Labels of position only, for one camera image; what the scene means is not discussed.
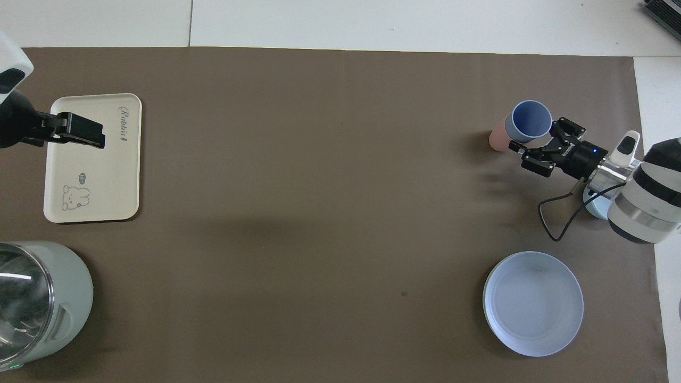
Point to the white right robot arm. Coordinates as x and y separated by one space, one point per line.
649 197

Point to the dark grey ribbed device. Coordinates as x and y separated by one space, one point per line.
665 10

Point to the pink cup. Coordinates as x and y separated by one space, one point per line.
499 141

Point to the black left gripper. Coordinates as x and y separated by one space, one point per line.
16 125

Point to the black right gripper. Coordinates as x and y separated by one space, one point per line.
582 158

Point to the pale green electric pot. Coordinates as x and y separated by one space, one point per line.
72 298

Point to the cream tray with rabbit print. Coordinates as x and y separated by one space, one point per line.
101 181

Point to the glass pot lid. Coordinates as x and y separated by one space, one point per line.
24 303

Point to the lavender blue plate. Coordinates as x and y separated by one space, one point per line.
533 304

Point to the blue ribbed cup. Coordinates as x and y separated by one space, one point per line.
529 119

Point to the brown paper table mat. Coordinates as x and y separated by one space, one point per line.
330 213

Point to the light blue bowl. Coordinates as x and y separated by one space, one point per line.
596 206

